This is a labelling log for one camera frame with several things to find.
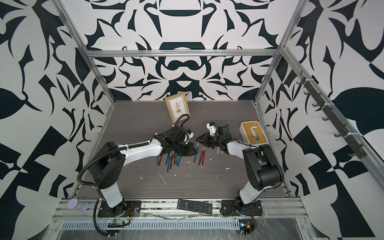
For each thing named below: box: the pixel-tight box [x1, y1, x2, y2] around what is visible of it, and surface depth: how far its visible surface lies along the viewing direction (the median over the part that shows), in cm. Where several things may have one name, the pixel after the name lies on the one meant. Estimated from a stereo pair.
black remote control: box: [177, 198, 213, 215], surface depth 76 cm
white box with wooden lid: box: [239, 120, 269, 146], surface depth 98 cm
